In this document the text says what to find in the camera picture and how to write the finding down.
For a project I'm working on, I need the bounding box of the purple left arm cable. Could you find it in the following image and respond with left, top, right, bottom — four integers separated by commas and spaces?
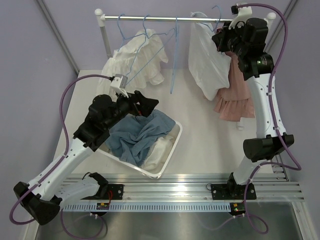
9, 74, 115, 226

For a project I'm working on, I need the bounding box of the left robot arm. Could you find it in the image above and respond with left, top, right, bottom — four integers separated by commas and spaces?
13, 90, 159, 226

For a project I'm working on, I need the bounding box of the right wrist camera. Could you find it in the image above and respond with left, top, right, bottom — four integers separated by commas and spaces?
228, 2, 253, 30

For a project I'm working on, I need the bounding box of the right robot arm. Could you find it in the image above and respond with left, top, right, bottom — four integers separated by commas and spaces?
210, 17, 294, 201

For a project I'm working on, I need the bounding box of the blue denim skirt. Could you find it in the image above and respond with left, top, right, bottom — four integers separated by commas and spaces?
105, 109, 176, 167

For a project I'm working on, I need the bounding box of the white slotted cable duct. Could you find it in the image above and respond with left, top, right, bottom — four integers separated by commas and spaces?
63, 201, 231, 213

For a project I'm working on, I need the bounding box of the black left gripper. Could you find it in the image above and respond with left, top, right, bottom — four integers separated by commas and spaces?
104, 87, 159, 130

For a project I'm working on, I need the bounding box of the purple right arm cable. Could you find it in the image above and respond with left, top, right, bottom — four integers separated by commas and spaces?
234, 2, 302, 226

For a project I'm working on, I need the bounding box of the white ruffled dress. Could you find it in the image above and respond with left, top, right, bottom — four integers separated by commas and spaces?
101, 28, 169, 93

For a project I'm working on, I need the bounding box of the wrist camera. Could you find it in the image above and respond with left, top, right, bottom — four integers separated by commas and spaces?
228, 2, 253, 30
110, 74, 129, 98

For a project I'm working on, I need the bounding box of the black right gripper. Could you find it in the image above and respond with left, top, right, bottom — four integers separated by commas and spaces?
212, 20, 248, 58

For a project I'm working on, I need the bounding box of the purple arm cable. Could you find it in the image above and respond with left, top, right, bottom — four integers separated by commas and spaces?
9, 74, 115, 226
234, 2, 302, 226

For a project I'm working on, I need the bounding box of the white shirt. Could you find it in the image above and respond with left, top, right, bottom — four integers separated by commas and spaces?
188, 22, 231, 101

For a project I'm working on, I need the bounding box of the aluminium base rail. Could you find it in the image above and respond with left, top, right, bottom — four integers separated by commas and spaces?
104, 172, 304, 202

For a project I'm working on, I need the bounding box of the white plastic basket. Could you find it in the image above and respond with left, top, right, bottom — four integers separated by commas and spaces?
97, 121, 183, 180

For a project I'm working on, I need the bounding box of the metal clothes rack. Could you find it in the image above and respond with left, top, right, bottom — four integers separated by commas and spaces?
94, 8, 277, 131

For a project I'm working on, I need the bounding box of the white pleated skirt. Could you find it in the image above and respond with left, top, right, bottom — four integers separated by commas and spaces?
141, 135, 175, 173

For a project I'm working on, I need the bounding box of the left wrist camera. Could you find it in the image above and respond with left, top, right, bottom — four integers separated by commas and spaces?
110, 74, 129, 98

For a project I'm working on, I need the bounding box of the pink ruffled dress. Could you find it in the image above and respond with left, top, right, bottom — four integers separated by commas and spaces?
214, 51, 255, 122

